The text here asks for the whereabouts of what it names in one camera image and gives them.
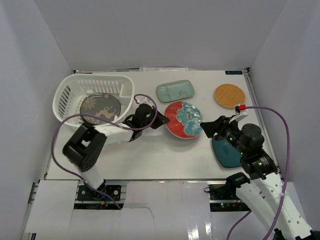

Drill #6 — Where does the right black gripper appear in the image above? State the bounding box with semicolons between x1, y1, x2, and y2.
199;115;247;156

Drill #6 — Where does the red and teal floral plate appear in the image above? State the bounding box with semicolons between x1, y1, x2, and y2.
164;101;203;140

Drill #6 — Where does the light green rectangular plate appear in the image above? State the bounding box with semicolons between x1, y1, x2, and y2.
156;79;195;103

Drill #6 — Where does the grey deer pattern plate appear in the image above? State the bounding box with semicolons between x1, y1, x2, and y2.
79;93;121;122

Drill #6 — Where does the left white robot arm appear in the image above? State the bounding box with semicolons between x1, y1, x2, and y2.
62;103;170;200

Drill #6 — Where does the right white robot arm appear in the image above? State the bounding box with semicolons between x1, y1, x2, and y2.
200;116;316;240

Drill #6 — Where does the white plastic dish bin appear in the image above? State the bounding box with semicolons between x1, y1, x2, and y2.
52;73;135;128

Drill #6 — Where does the dark teal angular plate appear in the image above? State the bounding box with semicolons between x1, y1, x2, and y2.
212;138;242;168

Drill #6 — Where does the orange woven round plate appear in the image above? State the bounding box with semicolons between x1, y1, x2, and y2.
213;83;246;109

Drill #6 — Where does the blue label sticker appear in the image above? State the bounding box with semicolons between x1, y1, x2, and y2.
225;70;243;75

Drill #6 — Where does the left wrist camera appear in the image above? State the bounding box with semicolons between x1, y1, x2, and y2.
134;95;153;106

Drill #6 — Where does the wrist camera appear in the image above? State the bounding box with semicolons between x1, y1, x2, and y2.
229;104;249;123
134;95;153;106

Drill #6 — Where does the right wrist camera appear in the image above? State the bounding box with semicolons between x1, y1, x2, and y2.
229;104;249;123

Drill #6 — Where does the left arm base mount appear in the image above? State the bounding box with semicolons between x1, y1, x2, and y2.
74;184;124;210

